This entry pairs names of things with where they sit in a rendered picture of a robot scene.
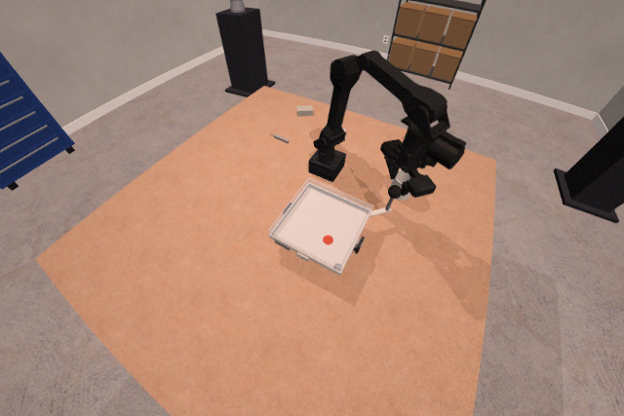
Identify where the small beige block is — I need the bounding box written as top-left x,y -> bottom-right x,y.
297,105 -> 313,116

